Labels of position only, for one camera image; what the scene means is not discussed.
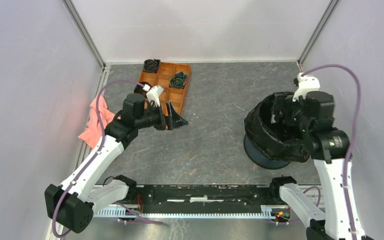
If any orange compartment tray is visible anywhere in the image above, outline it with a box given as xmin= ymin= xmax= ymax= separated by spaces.
xmin=138 ymin=62 xmax=192 ymax=116

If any dark blue trash bin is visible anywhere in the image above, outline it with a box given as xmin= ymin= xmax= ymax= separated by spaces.
xmin=243 ymin=135 xmax=290 ymax=170

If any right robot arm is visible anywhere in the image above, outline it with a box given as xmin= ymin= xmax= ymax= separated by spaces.
xmin=268 ymin=91 xmax=369 ymax=240

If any aluminium frame post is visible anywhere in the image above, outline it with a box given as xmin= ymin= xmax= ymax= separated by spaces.
xmin=296 ymin=0 xmax=341 ymax=69
xmin=62 ymin=0 xmax=106 ymax=69

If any pink cloth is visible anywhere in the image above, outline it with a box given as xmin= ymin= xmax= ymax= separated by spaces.
xmin=78 ymin=95 xmax=115 ymax=149

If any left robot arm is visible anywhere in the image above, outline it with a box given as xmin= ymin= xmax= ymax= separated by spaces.
xmin=44 ymin=93 xmax=188 ymax=238

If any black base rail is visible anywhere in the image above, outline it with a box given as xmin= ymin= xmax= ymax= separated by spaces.
xmin=120 ymin=184 xmax=286 ymax=214

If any aluminium frame post right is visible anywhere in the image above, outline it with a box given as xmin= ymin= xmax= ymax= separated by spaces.
xmin=296 ymin=0 xmax=341 ymax=69

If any rolled tie red black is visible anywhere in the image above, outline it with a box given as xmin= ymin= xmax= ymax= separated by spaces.
xmin=133 ymin=81 xmax=153 ymax=96

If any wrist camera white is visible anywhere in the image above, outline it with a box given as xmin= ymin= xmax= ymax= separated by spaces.
xmin=142 ymin=84 xmax=164 ymax=108
xmin=292 ymin=72 xmax=321 ymax=102

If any black trash bag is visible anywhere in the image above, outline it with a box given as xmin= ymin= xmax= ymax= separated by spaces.
xmin=244 ymin=93 xmax=310 ymax=163

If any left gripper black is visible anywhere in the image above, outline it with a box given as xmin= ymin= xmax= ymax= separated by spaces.
xmin=135 ymin=101 xmax=188 ymax=131

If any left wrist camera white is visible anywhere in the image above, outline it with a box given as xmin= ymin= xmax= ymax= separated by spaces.
xmin=142 ymin=84 xmax=164 ymax=108

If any rolled tie blue yellow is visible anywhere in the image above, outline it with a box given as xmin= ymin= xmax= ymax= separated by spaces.
xmin=169 ymin=71 xmax=188 ymax=89

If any aluminium frame post left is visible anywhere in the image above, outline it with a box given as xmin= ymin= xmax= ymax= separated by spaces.
xmin=62 ymin=0 xmax=106 ymax=69

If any rolled tie dark far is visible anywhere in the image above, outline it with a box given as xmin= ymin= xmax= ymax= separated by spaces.
xmin=142 ymin=59 xmax=161 ymax=73

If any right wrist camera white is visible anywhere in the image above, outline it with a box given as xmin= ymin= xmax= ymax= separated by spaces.
xmin=292 ymin=72 xmax=321 ymax=102

